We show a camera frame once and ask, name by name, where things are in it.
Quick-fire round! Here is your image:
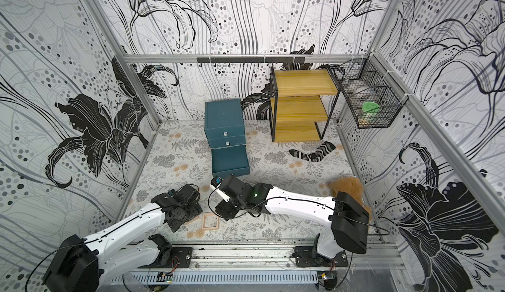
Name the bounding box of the teal bottom drawer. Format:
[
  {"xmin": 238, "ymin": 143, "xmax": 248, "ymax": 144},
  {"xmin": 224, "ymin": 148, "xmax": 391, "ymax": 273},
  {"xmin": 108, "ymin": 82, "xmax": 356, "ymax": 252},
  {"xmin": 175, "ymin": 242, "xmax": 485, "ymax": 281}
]
[{"xmin": 211, "ymin": 145, "xmax": 250, "ymax": 179}]

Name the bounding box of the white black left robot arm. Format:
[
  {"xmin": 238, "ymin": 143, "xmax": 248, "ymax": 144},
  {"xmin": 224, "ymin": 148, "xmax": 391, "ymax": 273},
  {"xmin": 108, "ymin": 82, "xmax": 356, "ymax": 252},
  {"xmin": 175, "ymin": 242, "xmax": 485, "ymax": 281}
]
[{"xmin": 42, "ymin": 184, "xmax": 203, "ymax": 291}]

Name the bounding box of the grey slotted cable duct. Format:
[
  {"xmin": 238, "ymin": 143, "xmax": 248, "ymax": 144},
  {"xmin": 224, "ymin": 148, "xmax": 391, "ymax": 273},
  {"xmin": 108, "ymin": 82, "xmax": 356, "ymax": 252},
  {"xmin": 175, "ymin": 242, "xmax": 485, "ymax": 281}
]
[{"xmin": 125, "ymin": 270, "xmax": 318, "ymax": 285}]

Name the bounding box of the pink brooch box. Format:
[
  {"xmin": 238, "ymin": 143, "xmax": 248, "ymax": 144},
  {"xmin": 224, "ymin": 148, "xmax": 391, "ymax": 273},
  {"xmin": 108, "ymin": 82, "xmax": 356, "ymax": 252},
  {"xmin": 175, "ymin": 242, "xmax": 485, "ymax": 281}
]
[{"xmin": 201, "ymin": 213, "xmax": 220, "ymax": 231}]

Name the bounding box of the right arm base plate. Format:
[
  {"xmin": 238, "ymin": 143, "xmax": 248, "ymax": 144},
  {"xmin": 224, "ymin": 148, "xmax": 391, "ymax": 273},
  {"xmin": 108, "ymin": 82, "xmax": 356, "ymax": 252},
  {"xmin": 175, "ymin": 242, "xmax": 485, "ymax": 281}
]
[{"xmin": 292, "ymin": 246, "xmax": 349, "ymax": 268}]

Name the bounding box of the black round device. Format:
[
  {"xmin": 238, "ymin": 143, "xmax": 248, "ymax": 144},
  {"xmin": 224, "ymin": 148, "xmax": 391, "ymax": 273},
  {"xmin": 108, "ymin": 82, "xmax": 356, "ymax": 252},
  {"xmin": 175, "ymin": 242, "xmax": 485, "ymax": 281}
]
[{"xmin": 317, "ymin": 271, "xmax": 338, "ymax": 291}]

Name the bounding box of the black bar on rail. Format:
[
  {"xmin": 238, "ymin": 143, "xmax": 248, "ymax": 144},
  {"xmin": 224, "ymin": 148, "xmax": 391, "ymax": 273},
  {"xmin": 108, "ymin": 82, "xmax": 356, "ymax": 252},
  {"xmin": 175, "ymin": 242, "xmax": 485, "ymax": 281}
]
[{"xmin": 196, "ymin": 56, "xmax": 306, "ymax": 64}]

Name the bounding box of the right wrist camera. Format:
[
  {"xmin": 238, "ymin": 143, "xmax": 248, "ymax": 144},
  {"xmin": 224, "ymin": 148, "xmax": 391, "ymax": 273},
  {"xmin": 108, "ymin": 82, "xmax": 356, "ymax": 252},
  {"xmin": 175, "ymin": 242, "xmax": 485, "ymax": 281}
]
[{"xmin": 210, "ymin": 176, "xmax": 230, "ymax": 202}]

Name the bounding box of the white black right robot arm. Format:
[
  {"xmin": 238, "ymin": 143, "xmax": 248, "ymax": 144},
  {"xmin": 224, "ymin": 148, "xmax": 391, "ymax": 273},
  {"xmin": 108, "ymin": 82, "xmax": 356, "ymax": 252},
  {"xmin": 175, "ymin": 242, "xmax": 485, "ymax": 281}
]
[{"xmin": 210, "ymin": 174, "xmax": 370, "ymax": 259}]

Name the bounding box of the white bowl in basket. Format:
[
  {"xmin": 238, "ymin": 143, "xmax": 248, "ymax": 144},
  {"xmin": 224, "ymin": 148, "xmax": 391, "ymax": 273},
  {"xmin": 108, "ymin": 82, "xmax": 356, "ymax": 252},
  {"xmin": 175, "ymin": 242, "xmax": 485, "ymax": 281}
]
[{"xmin": 351, "ymin": 86, "xmax": 373, "ymax": 96}]

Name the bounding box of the black white striped sock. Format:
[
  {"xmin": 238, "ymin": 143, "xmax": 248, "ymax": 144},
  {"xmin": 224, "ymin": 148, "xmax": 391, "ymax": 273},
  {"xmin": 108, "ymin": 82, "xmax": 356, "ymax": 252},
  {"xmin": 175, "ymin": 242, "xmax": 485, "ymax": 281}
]
[{"xmin": 289, "ymin": 141, "xmax": 336, "ymax": 163}]

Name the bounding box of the small circuit board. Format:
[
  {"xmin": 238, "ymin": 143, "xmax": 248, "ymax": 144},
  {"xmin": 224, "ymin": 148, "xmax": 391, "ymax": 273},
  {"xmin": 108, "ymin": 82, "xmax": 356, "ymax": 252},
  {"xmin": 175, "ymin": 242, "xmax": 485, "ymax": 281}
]
[{"xmin": 156, "ymin": 272, "xmax": 173, "ymax": 284}]

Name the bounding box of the teal drawer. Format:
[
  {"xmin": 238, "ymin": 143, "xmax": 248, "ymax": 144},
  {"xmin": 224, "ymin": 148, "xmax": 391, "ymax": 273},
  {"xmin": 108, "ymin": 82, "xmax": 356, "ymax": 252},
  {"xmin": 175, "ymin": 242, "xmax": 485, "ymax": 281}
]
[
  {"xmin": 208, "ymin": 135, "xmax": 246, "ymax": 149},
  {"xmin": 211, "ymin": 145, "xmax": 250, "ymax": 179},
  {"xmin": 205, "ymin": 125, "xmax": 245, "ymax": 139}
]

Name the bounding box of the brown teddy bear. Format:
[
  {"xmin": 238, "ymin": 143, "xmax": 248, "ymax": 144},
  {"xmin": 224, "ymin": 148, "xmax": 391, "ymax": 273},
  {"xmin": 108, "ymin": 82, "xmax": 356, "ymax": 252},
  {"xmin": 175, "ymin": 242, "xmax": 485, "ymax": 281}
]
[{"xmin": 330, "ymin": 176, "xmax": 372, "ymax": 220}]

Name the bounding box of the green lid in basket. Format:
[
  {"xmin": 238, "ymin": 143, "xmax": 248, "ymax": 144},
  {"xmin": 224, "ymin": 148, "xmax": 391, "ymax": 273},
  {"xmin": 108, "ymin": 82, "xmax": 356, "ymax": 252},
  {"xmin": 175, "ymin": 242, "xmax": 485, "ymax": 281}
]
[{"xmin": 362, "ymin": 101, "xmax": 381, "ymax": 115}]

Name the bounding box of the teal top drawer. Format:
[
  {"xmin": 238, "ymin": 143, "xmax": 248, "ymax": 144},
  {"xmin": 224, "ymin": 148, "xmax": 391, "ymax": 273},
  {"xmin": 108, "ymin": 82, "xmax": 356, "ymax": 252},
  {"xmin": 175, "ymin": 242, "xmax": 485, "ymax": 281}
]
[{"xmin": 205, "ymin": 125, "xmax": 245, "ymax": 139}]

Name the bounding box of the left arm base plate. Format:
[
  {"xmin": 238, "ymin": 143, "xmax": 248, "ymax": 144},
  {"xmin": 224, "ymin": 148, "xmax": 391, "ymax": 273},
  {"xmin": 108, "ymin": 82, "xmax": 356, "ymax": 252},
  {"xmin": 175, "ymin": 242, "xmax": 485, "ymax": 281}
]
[{"xmin": 152, "ymin": 247, "xmax": 193, "ymax": 269}]

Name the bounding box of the black wire basket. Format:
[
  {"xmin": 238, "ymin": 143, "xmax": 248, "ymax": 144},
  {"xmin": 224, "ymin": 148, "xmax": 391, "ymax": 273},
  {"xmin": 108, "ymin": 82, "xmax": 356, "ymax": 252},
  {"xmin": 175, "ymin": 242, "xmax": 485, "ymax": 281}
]
[{"xmin": 328, "ymin": 55, "xmax": 405, "ymax": 129}]

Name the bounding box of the teal drawer cabinet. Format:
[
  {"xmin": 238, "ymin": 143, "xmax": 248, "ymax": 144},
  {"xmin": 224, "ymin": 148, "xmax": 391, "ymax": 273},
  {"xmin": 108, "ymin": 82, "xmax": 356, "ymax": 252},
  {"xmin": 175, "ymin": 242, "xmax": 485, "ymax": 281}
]
[{"xmin": 205, "ymin": 99, "xmax": 245, "ymax": 129}]

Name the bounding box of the wooden metal shelf rack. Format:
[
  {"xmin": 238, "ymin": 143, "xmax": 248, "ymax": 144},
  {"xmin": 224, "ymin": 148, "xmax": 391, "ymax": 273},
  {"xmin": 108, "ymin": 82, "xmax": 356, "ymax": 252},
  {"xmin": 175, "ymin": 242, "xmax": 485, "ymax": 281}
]
[{"xmin": 268, "ymin": 65, "xmax": 339, "ymax": 143}]

